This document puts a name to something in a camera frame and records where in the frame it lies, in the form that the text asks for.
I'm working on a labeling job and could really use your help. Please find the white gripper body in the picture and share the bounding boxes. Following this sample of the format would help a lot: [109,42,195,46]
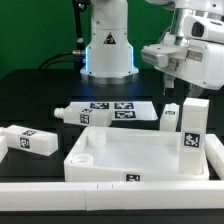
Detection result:
[141,33,224,90]

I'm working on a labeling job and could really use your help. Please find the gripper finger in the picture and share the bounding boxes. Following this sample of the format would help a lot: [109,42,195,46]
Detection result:
[164,74,175,96]
[188,84,203,98]

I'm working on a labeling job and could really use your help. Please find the white desk top tray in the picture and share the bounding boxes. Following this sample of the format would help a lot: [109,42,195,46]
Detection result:
[64,126,209,182]

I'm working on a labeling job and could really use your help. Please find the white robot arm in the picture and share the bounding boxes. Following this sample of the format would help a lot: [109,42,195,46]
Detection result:
[81,0,224,96]

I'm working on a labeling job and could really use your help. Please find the white sheet with tags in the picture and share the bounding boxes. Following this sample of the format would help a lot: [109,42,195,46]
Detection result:
[71,101,159,122]

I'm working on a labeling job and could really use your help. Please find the white right obstacle bar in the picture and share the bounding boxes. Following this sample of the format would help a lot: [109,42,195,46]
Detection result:
[205,134,224,181]

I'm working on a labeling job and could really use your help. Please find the white obstacle bar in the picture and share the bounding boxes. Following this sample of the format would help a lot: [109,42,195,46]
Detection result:
[0,181,224,211]
[0,136,8,163]
[205,134,224,181]

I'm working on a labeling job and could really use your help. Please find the white front obstacle bar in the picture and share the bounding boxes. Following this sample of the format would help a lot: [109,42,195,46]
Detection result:
[0,181,224,211]

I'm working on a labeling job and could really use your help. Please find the white left obstacle bar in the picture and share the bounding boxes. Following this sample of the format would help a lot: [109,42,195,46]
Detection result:
[0,136,8,163]

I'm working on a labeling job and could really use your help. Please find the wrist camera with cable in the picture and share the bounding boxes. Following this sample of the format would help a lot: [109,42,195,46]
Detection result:
[183,16,224,43]

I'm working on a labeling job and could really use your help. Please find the black cables at base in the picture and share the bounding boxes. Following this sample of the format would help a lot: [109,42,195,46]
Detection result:
[38,0,92,70]

